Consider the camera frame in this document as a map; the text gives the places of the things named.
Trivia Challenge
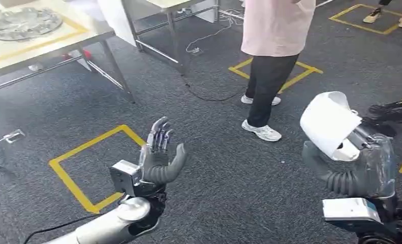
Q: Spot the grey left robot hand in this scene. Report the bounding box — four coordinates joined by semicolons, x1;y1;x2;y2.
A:
138;116;189;186

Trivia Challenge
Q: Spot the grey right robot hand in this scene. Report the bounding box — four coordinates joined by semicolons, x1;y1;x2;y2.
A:
301;126;398;199

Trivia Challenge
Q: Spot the pale curved sheet part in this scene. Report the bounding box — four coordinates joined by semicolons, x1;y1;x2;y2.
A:
299;91;363;162

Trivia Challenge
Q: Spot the white board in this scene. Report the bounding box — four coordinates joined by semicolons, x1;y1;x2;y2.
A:
97;0;138;48

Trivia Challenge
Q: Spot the person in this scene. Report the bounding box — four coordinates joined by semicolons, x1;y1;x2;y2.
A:
239;0;318;142
362;0;402;29

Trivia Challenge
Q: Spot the yellow tape on tray bench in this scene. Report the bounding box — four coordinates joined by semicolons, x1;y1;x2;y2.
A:
0;13;89;65

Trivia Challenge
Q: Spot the steel bench with tray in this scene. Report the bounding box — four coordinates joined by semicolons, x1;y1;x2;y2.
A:
0;0;136;104

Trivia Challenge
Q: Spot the round tray of metal parts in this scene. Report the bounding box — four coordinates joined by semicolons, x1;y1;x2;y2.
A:
0;7;64;42

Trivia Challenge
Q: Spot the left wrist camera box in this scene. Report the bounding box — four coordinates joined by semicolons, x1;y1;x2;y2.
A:
109;160;144;198

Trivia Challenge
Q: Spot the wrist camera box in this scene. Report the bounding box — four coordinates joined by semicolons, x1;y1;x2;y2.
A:
109;160;144;198
322;197;384;224

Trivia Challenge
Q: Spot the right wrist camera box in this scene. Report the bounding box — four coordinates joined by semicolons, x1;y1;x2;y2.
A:
322;197;384;224

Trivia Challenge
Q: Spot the black floor cable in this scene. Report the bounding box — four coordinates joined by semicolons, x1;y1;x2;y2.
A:
183;82;249;102

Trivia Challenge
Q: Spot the steel frame table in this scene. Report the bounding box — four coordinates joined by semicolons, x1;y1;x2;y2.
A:
121;0;222;76

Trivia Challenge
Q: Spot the white cable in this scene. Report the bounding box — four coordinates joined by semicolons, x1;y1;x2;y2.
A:
185;8;246;54

